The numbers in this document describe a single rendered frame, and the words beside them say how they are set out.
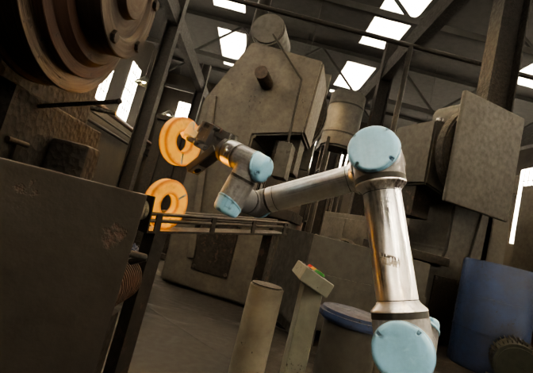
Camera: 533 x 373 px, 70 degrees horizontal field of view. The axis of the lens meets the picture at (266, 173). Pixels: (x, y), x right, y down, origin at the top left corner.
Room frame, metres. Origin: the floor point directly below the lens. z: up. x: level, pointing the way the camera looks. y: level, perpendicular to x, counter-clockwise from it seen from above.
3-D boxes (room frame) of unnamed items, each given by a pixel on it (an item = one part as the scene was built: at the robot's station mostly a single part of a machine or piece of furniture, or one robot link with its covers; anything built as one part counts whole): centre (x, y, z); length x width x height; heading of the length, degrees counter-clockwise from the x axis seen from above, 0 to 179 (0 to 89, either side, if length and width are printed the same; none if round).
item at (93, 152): (0.96, 0.48, 0.68); 0.11 x 0.08 x 0.24; 91
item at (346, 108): (9.55, -1.59, 2.25); 0.92 x 0.92 x 4.50
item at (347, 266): (3.19, -0.79, 0.39); 1.03 x 0.83 x 0.77; 106
